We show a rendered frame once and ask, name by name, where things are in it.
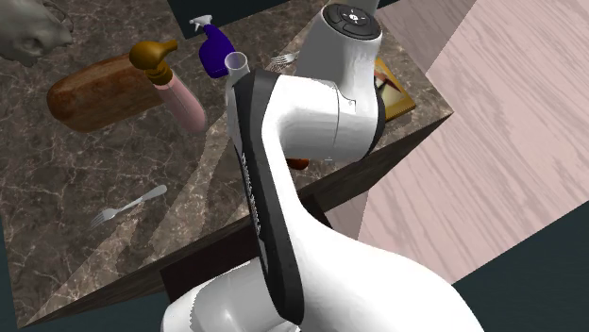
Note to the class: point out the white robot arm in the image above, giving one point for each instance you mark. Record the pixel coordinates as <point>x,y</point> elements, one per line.
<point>349,257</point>

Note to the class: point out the small orange brown object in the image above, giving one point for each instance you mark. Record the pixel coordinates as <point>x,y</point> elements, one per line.
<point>298,163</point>

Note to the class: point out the silver fork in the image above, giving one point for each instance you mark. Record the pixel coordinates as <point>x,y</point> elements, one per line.
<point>126,205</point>
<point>284,58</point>

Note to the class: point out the yellow framed picture book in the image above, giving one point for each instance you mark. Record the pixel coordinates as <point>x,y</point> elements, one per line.
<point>393,94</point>

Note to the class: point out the pink bottle with brass pump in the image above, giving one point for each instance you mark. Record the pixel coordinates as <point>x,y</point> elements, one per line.
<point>181,99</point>

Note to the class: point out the blue spray bottle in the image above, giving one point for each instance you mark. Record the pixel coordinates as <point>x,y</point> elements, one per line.
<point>215,54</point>

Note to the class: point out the brown bread loaf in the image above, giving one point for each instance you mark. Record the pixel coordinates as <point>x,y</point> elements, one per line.
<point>99,94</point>

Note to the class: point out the grey stone figure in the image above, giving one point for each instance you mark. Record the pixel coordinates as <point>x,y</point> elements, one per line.
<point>30,30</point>

